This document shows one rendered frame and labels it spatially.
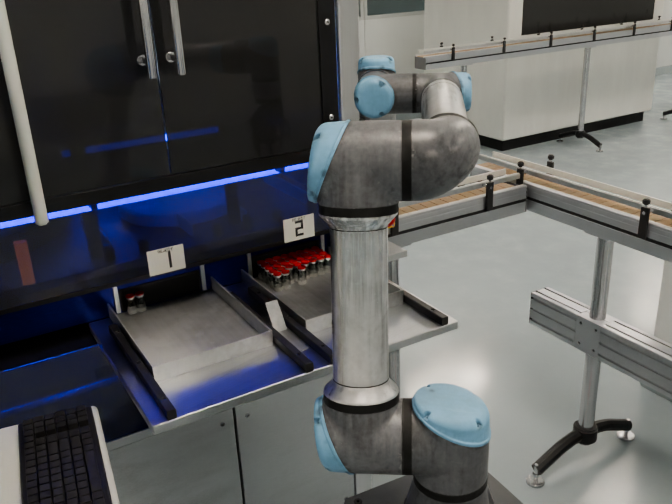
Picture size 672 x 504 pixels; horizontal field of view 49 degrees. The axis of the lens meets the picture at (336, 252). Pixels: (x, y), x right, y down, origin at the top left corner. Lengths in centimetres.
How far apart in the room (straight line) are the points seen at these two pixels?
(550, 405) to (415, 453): 190
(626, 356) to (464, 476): 131
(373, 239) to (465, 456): 35
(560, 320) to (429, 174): 156
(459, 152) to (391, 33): 647
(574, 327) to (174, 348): 136
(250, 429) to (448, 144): 118
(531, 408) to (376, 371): 190
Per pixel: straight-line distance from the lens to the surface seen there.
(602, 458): 277
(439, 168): 102
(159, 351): 161
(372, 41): 737
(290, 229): 181
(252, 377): 148
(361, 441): 112
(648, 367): 236
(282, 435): 206
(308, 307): 172
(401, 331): 161
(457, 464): 114
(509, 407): 296
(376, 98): 139
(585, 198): 234
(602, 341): 243
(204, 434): 195
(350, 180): 101
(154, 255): 169
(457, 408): 113
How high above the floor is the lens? 165
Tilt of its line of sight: 22 degrees down
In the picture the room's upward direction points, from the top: 3 degrees counter-clockwise
